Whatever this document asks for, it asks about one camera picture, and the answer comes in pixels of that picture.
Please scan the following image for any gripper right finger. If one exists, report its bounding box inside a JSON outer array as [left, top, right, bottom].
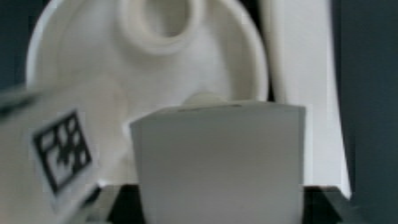
[[301, 186, 363, 224]]

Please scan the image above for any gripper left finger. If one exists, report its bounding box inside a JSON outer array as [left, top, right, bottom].
[[88, 184, 146, 224]]

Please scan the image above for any white stool leg front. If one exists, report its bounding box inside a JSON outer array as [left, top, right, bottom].
[[132, 101, 306, 224]]

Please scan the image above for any white stool leg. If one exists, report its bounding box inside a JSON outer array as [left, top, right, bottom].
[[132, 101, 306, 224], [0, 83, 125, 224]]

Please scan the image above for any white right fence bar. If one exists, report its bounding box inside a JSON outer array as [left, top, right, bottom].
[[262, 0, 352, 195]]

